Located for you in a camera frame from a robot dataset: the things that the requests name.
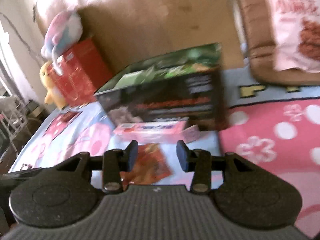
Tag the pink blue plush toy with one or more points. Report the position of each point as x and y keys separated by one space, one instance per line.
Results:
x=63 y=32

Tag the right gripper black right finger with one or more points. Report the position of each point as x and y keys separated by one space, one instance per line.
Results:
x=202 y=164

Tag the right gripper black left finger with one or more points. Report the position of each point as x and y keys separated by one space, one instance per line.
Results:
x=111 y=164

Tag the red snack packet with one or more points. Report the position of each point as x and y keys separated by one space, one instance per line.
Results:
x=150 y=167

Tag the pink fried twist bag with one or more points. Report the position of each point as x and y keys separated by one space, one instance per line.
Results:
x=295 y=25

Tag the pink long snack bar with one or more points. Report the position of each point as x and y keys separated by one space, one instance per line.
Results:
x=168 y=132

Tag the red gift bag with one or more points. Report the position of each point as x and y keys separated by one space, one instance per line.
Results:
x=83 y=72

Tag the yellow duck plush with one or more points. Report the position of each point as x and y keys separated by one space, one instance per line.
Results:
x=53 y=95

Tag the peppa pig bed sheet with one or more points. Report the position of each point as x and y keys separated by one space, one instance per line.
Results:
x=274 y=127

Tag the brown leather chair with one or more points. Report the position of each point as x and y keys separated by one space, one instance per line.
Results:
x=255 y=15

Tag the black cardboard snack box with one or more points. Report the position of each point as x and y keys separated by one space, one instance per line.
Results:
x=181 y=85

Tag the wooden headboard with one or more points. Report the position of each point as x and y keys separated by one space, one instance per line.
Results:
x=127 y=31

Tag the white wire rack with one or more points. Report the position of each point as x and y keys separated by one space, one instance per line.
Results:
x=13 y=118

